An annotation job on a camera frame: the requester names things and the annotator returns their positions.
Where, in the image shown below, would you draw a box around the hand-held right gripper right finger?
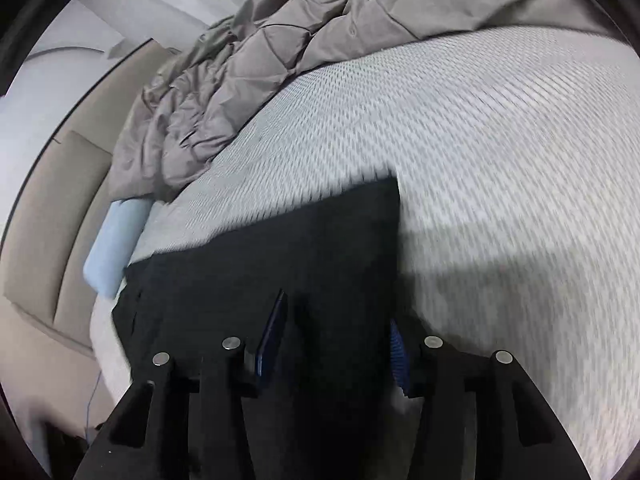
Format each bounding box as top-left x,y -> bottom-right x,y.
390,320 -> 591,480

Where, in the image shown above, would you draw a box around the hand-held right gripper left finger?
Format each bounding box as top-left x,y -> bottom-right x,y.
75,290 -> 289,480

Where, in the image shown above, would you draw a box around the black pants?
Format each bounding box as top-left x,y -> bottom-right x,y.
111,174 -> 423,480

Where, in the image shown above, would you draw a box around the light blue bolster pillow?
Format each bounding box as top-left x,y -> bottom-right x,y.
82,197 -> 152,299

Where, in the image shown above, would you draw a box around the beige padded headboard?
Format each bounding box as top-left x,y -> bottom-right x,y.
2,39 -> 182,361

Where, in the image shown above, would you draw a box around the grey quilted duvet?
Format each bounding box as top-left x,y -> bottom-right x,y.
107,0 -> 616,204

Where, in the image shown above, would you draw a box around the thin blue cable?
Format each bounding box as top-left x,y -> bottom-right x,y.
82,367 -> 104,441

